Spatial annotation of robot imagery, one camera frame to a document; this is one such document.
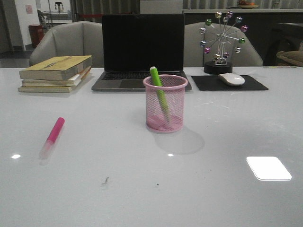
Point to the green highlighter pen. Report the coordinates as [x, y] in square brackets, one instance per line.
[160, 93]

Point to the pink highlighter pen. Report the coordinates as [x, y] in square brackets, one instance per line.
[51, 140]

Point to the pink mesh pen holder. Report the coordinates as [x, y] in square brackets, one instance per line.
[174, 88]

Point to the grey open laptop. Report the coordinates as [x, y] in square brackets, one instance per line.
[133, 43]

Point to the ferris wheel desk ornament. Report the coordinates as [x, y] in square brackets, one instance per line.
[219, 62]

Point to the middle cream book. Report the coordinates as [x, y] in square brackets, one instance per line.
[72, 82]

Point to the right grey armchair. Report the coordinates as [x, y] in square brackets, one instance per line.
[200, 46]

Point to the grey armchair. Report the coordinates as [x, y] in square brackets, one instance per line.
[200, 46]
[76, 38]

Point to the white computer mouse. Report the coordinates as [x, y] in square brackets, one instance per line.
[231, 79]

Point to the left grey armchair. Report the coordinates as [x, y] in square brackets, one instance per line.
[76, 38]

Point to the top yellow book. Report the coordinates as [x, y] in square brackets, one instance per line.
[57, 68]

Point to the yellow book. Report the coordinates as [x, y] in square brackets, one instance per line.
[46, 89]
[57, 68]

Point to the bottom yellow book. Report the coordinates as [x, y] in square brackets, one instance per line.
[46, 89]

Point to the red bin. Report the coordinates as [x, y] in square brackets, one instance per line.
[36, 34]

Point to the fruit bowl on counter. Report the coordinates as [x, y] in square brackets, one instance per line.
[245, 4]

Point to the beige cushion at right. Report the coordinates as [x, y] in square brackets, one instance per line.
[291, 58]

